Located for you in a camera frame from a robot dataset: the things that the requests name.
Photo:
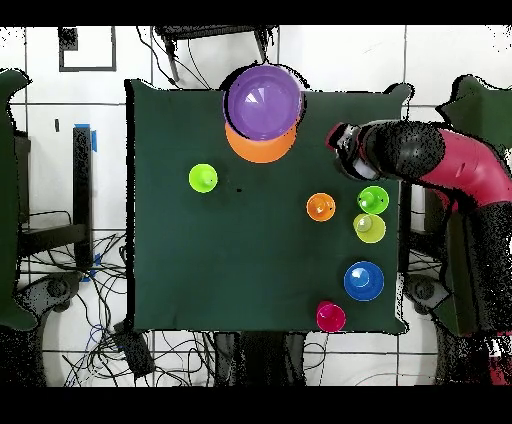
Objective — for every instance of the orange cup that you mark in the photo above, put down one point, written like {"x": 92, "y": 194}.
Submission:
{"x": 320, "y": 207}

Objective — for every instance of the large orange bowl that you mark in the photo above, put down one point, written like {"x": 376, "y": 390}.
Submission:
{"x": 260, "y": 152}

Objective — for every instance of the purple bowl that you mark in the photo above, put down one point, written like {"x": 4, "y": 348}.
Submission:
{"x": 262, "y": 102}

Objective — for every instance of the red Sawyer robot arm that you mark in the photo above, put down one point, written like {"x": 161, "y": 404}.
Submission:
{"x": 460, "y": 164}

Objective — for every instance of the yellow cup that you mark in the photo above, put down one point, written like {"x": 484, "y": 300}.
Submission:
{"x": 374, "y": 234}

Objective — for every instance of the lime green cup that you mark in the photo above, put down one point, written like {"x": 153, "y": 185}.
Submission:
{"x": 202, "y": 178}

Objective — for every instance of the blue bowl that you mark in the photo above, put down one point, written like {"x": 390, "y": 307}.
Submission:
{"x": 364, "y": 282}

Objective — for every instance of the black stool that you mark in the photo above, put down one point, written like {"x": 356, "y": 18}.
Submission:
{"x": 208, "y": 31}

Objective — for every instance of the dark office chair base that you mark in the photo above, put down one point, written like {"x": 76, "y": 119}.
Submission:
{"x": 56, "y": 288}
{"x": 424, "y": 290}

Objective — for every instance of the red cup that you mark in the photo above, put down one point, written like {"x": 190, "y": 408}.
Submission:
{"x": 330, "y": 316}

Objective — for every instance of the dark green table cloth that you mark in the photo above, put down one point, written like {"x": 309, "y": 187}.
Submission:
{"x": 180, "y": 240}

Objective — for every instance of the blue tape strip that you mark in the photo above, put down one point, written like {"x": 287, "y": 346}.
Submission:
{"x": 94, "y": 142}
{"x": 97, "y": 260}

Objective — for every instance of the black metal stand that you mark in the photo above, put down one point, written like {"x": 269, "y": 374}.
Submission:
{"x": 82, "y": 180}

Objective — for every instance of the black square frame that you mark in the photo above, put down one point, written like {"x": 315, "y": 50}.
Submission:
{"x": 68, "y": 40}

